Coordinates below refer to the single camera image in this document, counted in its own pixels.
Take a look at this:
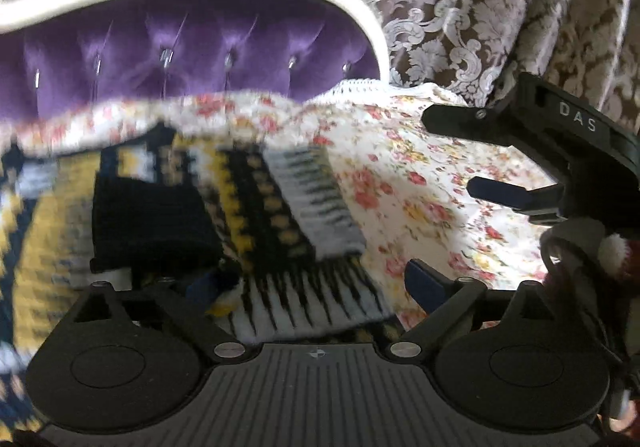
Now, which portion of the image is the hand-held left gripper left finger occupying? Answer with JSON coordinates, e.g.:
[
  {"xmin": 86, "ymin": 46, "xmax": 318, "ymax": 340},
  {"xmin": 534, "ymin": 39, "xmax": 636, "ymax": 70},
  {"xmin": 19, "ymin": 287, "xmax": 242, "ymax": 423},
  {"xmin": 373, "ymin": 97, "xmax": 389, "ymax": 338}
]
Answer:
[{"xmin": 70, "ymin": 278, "xmax": 247, "ymax": 361}]

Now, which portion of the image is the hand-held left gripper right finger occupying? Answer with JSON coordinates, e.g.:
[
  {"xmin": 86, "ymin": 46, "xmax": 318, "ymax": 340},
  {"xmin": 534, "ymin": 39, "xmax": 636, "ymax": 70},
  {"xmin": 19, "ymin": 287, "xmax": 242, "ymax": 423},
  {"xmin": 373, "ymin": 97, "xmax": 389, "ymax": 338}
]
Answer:
[{"xmin": 389, "ymin": 258, "xmax": 556, "ymax": 361}]

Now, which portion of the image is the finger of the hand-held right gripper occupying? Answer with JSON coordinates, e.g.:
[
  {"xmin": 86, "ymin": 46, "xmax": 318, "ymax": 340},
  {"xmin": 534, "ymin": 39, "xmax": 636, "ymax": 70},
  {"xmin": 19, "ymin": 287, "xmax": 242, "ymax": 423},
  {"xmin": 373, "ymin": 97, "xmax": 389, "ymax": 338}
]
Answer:
[
  {"xmin": 421, "ymin": 104, "xmax": 531, "ymax": 149},
  {"xmin": 467, "ymin": 176, "xmax": 569, "ymax": 224}
]

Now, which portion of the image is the yellow black patterned knit sweater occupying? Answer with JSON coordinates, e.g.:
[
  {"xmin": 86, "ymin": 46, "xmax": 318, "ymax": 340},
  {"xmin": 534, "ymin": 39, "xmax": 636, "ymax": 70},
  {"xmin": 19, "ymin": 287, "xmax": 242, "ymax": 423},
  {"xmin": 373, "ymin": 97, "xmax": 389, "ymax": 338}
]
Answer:
[{"xmin": 0, "ymin": 124, "xmax": 401, "ymax": 434}]

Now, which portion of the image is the floral bedsheet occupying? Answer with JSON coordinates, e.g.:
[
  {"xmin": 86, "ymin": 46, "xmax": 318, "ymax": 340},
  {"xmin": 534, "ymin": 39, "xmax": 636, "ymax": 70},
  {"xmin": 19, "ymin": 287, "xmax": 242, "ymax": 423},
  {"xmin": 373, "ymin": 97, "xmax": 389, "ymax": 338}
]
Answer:
[{"xmin": 0, "ymin": 79, "xmax": 567, "ymax": 330}]

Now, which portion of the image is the brown damask curtain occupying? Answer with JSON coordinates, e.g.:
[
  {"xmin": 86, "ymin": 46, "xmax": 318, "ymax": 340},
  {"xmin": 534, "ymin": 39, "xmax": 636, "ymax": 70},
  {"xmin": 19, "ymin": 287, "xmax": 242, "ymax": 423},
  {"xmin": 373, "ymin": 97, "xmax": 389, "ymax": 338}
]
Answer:
[{"xmin": 0, "ymin": 0, "xmax": 640, "ymax": 140}]

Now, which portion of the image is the purple tufted headboard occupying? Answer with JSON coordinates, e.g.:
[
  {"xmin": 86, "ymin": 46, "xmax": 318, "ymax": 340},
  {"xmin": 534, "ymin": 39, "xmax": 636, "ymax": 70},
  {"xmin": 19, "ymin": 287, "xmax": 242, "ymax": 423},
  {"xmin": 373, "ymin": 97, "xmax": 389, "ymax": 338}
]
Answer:
[{"xmin": 0, "ymin": 0, "xmax": 391, "ymax": 124}]

